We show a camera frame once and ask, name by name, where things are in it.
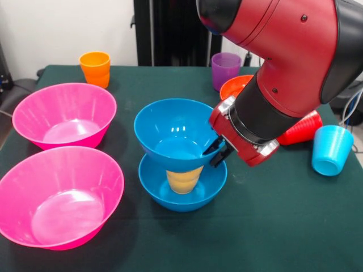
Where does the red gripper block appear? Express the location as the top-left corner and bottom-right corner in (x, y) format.
(202, 105), (280, 168)

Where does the yellow plastic cup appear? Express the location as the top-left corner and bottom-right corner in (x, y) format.
(166, 165), (205, 196)

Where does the blue plastic bowl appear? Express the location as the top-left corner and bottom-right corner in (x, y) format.
(133, 98), (225, 173)
(138, 154), (228, 213)

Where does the red plastic cup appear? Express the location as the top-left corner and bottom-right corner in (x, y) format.
(277, 109), (323, 146)

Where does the light blue plastic cup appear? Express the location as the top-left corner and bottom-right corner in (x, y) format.
(311, 125), (354, 177)

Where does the pink plastic bowl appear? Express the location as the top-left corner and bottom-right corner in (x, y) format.
(11, 82), (117, 150)
(0, 146), (125, 251)

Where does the red-orange plastic bowl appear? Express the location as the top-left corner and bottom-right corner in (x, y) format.
(220, 74), (255, 100)

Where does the dark green table cloth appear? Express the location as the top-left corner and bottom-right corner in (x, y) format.
(0, 64), (363, 272)

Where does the purple plastic cup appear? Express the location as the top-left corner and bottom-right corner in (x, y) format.
(211, 52), (242, 92)

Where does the orange plastic cup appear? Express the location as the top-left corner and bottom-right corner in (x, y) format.
(78, 51), (111, 89)

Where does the black upright post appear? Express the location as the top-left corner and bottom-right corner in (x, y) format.
(130, 0), (223, 67)

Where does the tangle of floor cables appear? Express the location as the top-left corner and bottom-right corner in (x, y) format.
(339, 87), (363, 154)

